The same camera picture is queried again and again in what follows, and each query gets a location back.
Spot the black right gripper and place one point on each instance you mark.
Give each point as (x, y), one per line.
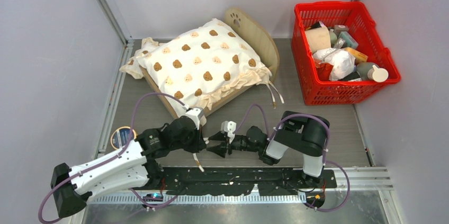
(221, 149)

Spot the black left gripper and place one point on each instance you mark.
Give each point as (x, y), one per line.
(199, 143)

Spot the large bear print cushion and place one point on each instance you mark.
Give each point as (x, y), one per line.
(202, 66)

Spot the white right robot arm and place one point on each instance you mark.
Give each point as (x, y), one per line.
(304, 133)

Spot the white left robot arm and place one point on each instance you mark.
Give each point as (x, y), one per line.
(125, 168)

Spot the tape roll with blue core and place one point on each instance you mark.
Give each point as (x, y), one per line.
(120, 137)

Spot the small bear print pillow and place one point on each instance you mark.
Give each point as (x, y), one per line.
(134, 64)

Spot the white crumpled bag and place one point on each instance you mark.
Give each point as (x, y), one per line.
(333, 64)

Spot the yellow box in basket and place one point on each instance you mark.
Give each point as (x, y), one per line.
(359, 56)

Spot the grey bottle with beige cap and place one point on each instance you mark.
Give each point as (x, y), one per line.
(371, 71)

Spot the teal box in basket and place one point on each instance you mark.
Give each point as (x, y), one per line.
(349, 41)

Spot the red plastic basket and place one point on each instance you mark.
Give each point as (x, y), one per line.
(337, 16)

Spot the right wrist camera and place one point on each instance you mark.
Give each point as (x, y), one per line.
(228, 128)

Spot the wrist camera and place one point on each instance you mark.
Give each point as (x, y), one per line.
(228, 128)
(195, 113)

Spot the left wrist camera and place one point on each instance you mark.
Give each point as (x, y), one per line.
(195, 113)

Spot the aluminium frame rail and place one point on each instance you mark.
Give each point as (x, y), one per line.
(113, 22)

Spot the wooden pet bed frame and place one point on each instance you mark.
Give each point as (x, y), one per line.
(259, 40)

